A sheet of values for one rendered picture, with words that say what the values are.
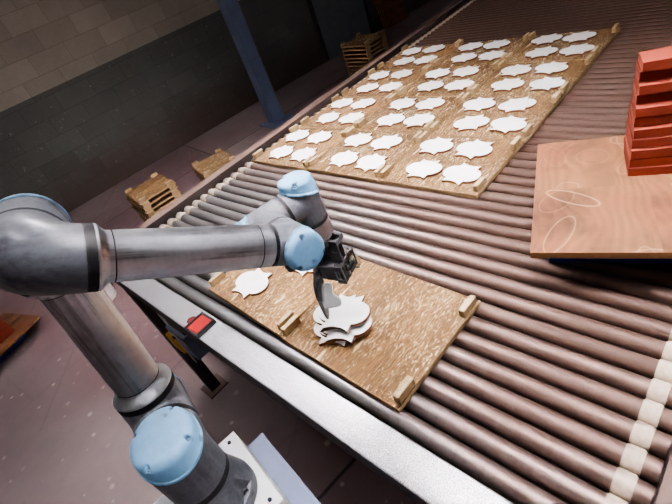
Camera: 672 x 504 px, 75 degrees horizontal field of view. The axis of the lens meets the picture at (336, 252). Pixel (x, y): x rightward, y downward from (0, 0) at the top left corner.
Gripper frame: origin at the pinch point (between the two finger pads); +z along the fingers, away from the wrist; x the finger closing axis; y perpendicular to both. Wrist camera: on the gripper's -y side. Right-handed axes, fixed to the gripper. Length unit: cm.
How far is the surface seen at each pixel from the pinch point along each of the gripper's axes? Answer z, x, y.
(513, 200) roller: 12, 57, 34
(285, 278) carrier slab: 10.2, 14.3, -29.1
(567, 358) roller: 12, -1, 51
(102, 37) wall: -45, 316, -432
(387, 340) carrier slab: 10.2, -3.9, 12.2
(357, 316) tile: 5.4, -1.4, 4.4
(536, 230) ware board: 0, 27, 44
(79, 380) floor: 104, -2, -227
